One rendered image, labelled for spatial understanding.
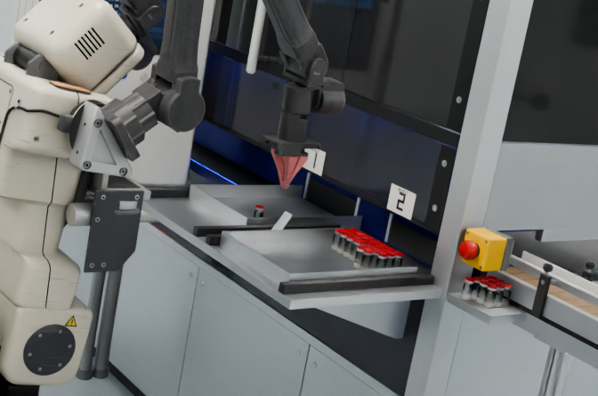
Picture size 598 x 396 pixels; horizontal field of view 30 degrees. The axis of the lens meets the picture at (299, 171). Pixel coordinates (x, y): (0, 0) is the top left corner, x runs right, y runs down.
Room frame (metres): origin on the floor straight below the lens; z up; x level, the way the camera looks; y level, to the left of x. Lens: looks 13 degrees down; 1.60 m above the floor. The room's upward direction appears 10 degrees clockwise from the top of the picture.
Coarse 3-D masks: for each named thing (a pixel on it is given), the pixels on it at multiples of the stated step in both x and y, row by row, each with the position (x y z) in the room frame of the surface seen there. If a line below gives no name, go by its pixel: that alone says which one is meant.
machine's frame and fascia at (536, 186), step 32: (352, 96) 2.62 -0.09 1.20; (224, 128) 3.03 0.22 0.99; (416, 128) 2.43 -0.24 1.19; (512, 160) 2.34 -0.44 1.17; (544, 160) 2.40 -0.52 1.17; (576, 160) 2.47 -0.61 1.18; (352, 192) 2.57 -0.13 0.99; (512, 192) 2.36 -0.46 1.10; (544, 192) 2.42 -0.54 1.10; (576, 192) 2.48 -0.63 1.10; (416, 224) 2.38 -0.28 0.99; (512, 224) 2.37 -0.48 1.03; (544, 224) 2.43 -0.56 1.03; (576, 224) 2.50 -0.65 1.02
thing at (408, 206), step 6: (396, 186) 2.45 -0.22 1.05; (390, 192) 2.46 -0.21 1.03; (396, 192) 2.45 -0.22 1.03; (402, 192) 2.43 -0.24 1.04; (408, 192) 2.41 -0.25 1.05; (390, 198) 2.46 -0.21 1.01; (396, 198) 2.44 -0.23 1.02; (402, 198) 2.43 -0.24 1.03; (408, 198) 2.41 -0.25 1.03; (414, 198) 2.40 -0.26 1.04; (390, 204) 2.46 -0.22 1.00; (396, 204) 2.44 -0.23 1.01; (402, 204) 2.42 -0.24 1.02; (408, 204) 2.41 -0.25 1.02; (414, 204) 2.40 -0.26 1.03; (396, 210) 2.44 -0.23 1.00; (402, 210) 2.42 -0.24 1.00; (408, 210) 2.40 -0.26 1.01; (408, 216) 2.40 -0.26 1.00
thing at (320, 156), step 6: (306, 150) 2.73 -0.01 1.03; (312, 150) 2.71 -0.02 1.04; (318, 150) 2.69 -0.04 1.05; (312, 156) 2.70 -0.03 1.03; (318, 156) 2.69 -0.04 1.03; (324, 156) 2.67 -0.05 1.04; (306, 162) 2.72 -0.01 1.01; (312, 162) 2.70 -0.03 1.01; (318, 162) 2.68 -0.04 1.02; (306, 168) 2.71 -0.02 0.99; (312, 168) 2.69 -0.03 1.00; (318, 168) 2.68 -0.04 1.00
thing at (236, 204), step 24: (192, 192) 2.63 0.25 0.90; (216, 192) 2.69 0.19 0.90; (240, 192) 2.73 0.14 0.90; (264, 192) 2.78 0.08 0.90; (288, 192) 2.82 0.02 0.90; (240, 216) 2.46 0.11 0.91; (264, 216) 2.60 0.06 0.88; (312, 216) 2.55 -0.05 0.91; (336, 216) 2.60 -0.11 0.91; (360, 216) 2.64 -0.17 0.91
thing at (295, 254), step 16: (224, 240) 2.29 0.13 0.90; (240, 240) 2.33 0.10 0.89; (256, 240) 2.35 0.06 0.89; (272, 240) 2.38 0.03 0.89; (288, 240) 2.41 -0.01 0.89; (304, 240) 2.44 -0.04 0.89; (320, 240) 2.46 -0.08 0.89; (240, 256) 2.23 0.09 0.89; (256, 256) 2.19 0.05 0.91; (272, 256) 2.29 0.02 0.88; (288, 256) 2.31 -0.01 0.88; (304, 256) 2.33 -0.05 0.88; (320, 256) 2.35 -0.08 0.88; (336, 256) 2.38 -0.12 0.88; (272, 272) 2.14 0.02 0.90; (288, 272) 2.10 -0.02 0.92; (304, 272) 2.12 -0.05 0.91; (320, 272) 2.14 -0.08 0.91; (336, 272) 2.17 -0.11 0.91; (352, 272) 2.19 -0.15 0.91; (368, 272) 2.22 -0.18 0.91; (384, 272) 2.25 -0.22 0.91; (400, 272) 2.28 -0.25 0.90
